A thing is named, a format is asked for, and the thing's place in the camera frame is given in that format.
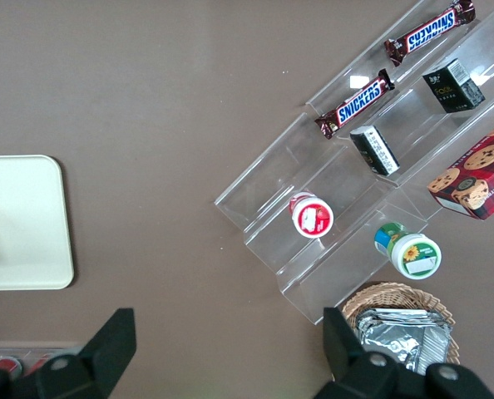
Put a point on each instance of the clear acrylic bottle rack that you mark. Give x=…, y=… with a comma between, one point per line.
x=68, y=349

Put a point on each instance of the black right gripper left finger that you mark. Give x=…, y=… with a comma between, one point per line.
x=89, y=365

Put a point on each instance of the Snickers chocolate bar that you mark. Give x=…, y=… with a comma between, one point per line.
x=432, y=31
x=357, y=106

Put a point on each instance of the light tan wicker basket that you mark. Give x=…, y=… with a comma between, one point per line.
x=396, y=291

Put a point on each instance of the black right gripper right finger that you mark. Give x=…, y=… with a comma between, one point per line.
x=371, y=378

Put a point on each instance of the red plaid cookie box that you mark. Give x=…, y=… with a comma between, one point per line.
x=475, y=174

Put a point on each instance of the red Coca-Cola bottle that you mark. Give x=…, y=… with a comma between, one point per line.
x=43, y=362
x=6, y=365

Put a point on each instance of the silver foil packets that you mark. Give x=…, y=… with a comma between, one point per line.
x=401, y=336

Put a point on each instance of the green lid white cup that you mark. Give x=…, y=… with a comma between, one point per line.
x=413, y=253

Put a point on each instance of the clear acrylic step shelf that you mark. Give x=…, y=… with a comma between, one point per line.
x=313, y=174

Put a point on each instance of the cream plastic serving tray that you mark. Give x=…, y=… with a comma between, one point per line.
x=26, y=224

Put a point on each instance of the small black carton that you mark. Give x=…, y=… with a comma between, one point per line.
x=376, y=149
x=452, y=87

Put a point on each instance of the red lid white cup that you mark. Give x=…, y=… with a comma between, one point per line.
x=312, y=215

